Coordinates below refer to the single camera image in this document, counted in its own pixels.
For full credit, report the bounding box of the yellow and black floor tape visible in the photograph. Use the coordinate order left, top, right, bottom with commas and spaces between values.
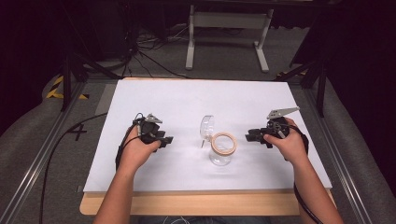
46, 75, 90, 101

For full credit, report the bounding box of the right hand-held gripper cable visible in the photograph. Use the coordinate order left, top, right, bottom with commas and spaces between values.
279, 122, 325, 224

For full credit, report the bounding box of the black tripod stand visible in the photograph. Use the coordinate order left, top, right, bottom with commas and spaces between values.
273, 52, 328, 119
59, 3, 123, 113

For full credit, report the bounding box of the thin white cord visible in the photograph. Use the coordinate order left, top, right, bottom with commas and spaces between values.
162, 217, 191, 224

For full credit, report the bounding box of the white table sheet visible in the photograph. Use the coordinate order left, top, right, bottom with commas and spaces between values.
83, 78, 332, 194

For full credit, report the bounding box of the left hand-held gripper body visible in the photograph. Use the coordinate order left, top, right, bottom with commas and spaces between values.
133, 112, 166, 145

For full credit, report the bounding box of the person's left hand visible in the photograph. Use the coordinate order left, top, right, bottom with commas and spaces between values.
119, 125, 163, 175

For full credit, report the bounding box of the hand-held gripper cable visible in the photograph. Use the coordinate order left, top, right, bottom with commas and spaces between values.
279, 122, 325, 224
115, 117, 145, 172

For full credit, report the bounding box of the person's right hand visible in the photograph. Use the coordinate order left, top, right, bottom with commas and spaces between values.
262, 117, 309, 166

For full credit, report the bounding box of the aluminium rail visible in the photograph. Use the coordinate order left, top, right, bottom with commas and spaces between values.
304, 87, 374, 224
0, 81, 87, 224

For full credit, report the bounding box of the glass jar with wooden rim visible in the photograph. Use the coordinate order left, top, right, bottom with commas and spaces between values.
208, 131, 238, 167

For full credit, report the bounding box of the left hand-held gripper cable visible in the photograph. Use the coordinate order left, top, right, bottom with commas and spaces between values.
115, 117, 145, 172

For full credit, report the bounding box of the white metal table frame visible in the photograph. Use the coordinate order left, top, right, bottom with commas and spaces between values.
185, 4, 275, 74

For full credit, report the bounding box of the clear glass jar lid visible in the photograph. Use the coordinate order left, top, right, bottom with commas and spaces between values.
199, 114, 216, 147

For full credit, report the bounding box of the bundle of black floor cables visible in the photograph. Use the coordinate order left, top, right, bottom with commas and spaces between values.
122, 21, 191, 80

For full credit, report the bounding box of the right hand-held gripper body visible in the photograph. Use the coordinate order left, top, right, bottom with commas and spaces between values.
262, 106, 301, 141

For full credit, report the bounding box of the long black floor cable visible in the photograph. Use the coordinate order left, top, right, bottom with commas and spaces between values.
38, 112, 108, 224

